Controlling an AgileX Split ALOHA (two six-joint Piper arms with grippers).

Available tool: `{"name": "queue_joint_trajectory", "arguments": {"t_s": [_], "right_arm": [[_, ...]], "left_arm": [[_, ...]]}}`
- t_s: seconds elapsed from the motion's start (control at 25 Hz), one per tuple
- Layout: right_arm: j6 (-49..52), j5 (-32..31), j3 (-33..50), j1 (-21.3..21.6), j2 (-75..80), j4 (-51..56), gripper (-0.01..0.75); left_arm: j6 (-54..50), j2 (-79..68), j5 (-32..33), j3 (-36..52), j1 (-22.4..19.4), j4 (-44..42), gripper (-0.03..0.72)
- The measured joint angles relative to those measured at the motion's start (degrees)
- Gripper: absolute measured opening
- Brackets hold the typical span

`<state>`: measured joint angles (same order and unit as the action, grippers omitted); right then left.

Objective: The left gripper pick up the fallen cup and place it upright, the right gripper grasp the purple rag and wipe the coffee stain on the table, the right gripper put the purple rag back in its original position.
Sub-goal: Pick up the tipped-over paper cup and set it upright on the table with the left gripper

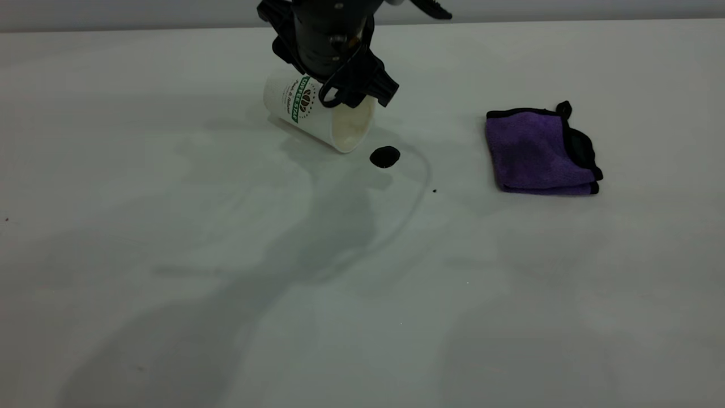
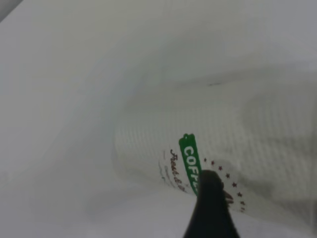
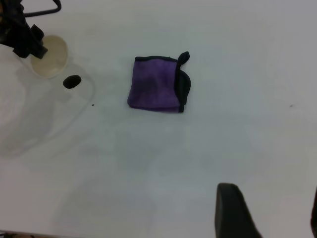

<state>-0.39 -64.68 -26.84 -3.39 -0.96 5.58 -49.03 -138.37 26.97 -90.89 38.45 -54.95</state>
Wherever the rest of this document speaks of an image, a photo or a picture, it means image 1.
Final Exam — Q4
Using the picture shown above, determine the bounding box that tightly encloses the black liquid spill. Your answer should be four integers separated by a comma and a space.
370, 146, 402, 169

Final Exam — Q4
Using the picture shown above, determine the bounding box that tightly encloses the purple microfiber cloth black trim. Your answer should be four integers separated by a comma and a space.
485, 101, 604, 196

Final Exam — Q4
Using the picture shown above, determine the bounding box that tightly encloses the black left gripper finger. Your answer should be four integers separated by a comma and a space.
362, 54, 400, 108
319, 73, 366, 109

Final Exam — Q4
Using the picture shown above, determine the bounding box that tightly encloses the white paper coffee cup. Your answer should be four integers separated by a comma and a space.
263, 69, 376, 154

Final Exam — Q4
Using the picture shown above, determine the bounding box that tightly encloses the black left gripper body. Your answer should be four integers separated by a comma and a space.
257, 0, 397, 83

